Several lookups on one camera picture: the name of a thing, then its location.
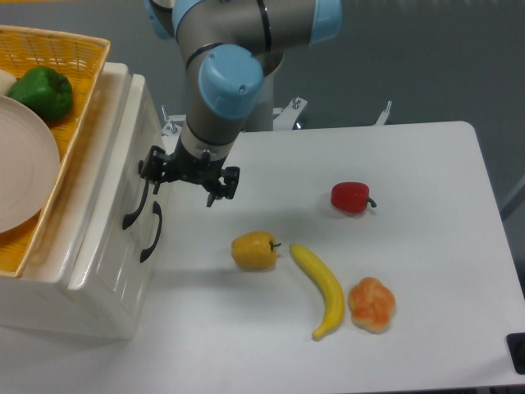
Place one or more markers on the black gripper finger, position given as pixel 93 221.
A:
pixel 158 167
pixel 223 186

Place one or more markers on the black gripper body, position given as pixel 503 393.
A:
pixel 199 171

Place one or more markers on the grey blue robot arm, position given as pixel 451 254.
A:
pixel 261 27

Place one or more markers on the white drawer cabinet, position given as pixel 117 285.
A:
pixel 40 298

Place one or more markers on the yellow bell pepper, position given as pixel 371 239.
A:
pixel 255 250

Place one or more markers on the red bell pepper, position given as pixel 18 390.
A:
pixel 351 197

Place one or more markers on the beige plate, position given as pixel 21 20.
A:
pixel 30 163

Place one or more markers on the green bell pepper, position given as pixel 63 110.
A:
pixel 46 92

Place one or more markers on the yellow woven basket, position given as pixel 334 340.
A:
pixel 81 59

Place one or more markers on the yellow banana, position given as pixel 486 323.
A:
pixel 328 285

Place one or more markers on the white round vegetable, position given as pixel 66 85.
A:
pixel 7 80

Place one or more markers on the orange knotted bread roll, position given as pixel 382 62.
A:
pixel 372 305

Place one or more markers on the black object at table edge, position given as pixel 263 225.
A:
pixel 516 345

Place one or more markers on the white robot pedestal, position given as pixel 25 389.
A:
pixel 283 111

